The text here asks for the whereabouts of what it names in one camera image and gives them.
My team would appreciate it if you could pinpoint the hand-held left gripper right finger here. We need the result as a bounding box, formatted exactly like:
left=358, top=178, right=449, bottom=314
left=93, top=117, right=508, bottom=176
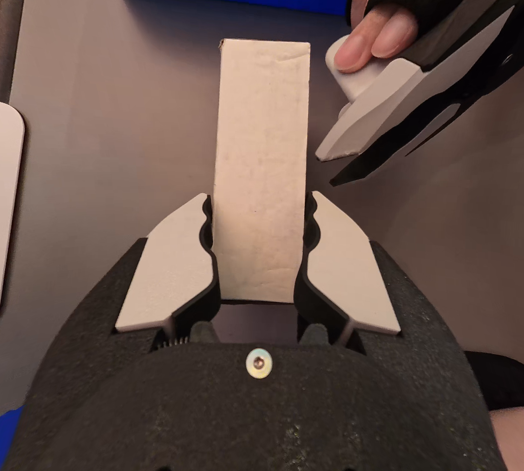
left=294, top=191, right=402, bottom=347

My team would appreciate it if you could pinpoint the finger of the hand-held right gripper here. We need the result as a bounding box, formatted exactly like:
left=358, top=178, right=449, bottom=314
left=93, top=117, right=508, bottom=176
left=405, top=104, right=461, bottom=156
left=315, top=6, right=524, bottom=187

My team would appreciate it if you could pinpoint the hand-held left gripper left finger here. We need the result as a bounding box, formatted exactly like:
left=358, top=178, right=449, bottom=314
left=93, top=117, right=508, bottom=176
left=115, top=193, right=222, bottom=342

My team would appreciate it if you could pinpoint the white cardboard mailer box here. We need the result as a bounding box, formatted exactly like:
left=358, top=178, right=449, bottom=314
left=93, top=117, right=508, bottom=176
left=212, top=38, right=312, bottom=304

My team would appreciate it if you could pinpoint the person's right hand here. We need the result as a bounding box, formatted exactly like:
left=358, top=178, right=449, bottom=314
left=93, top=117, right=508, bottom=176
left=334, top=0, right=506, bottom=72

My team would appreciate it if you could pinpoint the wooden document stand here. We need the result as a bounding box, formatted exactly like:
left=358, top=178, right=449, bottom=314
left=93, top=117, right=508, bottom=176
left=0, top=102, right=26, bottom=304

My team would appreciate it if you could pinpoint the black wrist rest pad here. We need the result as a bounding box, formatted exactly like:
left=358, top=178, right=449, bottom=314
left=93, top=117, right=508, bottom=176
left=465, top=350, right=524, bottom=412

